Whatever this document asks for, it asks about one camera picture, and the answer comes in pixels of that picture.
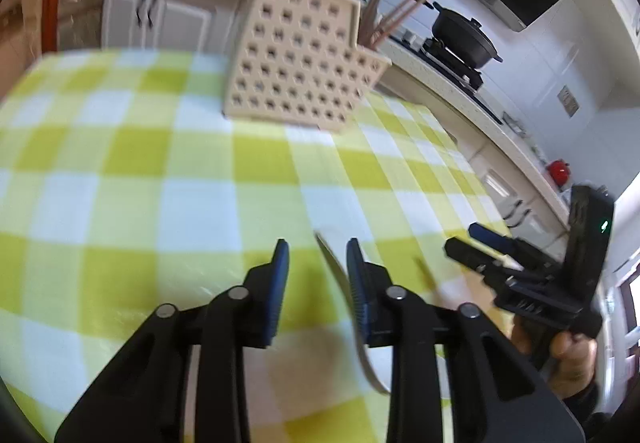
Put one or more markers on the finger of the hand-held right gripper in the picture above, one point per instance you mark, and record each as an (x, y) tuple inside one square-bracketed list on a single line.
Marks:
[(465, 250), (492, 235)]

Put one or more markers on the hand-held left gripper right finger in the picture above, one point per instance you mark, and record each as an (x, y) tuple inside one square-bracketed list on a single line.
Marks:
[(356, 283)]

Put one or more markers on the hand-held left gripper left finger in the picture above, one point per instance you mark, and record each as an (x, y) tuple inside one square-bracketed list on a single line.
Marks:
[(280, 283)]

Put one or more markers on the white ceramic spoon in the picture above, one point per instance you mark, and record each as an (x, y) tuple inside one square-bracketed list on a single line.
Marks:
[(335, 263)]

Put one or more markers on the beige perforated plastic basket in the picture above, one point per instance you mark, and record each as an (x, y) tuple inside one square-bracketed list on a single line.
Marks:
[(290, 63)]

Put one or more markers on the person's right forearm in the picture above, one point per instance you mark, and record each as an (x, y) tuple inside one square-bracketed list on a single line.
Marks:
[(592, 415)]

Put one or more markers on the person's right hand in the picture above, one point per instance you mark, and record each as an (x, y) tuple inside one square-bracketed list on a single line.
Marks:
[(575, 363)]

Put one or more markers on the white cabinet under stove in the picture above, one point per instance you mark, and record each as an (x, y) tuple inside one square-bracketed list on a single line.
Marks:
[(520, 203)]

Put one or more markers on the red kettle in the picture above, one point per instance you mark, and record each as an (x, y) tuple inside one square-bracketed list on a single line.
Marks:
[(558, 171)]

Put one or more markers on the speckled kitchen countertop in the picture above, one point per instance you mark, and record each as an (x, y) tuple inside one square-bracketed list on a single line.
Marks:
[(440, 98)]

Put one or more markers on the gas stove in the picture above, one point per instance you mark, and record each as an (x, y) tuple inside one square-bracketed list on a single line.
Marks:
[(450, 68)]

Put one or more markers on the green checkered tablecloth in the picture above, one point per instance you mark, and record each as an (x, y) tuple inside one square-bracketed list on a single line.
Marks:
[(125, 173)]

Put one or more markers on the black lidded cooking pot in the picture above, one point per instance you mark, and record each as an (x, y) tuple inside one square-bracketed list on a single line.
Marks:
[(460, 38)]

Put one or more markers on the white kitchen cabinet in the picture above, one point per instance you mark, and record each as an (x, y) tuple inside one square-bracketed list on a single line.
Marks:
[(185, 18)]

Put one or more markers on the wall socket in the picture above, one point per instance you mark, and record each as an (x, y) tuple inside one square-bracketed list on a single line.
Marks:
[(568, 100)]

